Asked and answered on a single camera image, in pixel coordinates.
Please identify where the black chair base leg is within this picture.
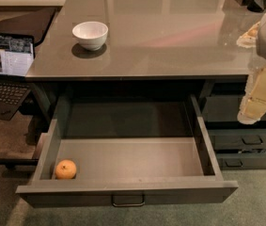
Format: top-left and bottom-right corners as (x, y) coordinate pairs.
(0, 158), (39, 170)

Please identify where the white ceramic bowl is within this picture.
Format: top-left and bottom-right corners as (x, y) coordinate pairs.
(72, 22), (109, 51)

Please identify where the open grey top drawer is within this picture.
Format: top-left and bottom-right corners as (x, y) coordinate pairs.
(17, 95), (238, 207)

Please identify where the metal drawer handle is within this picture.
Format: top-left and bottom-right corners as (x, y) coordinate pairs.
(112, 195), (145, 207)

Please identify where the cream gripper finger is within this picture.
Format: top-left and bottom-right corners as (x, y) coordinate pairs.
(237, 64), (266, 124)
(236, 22), (259, 48)

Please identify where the black laptop computer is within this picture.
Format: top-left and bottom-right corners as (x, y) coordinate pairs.
(0, 33), (35, 121)

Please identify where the grey side drawer cabinet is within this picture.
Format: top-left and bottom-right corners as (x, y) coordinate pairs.
(198, 80), (266, 170)

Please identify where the orange fruit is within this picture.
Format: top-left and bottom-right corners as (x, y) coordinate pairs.
(55, 160), (77, 179)

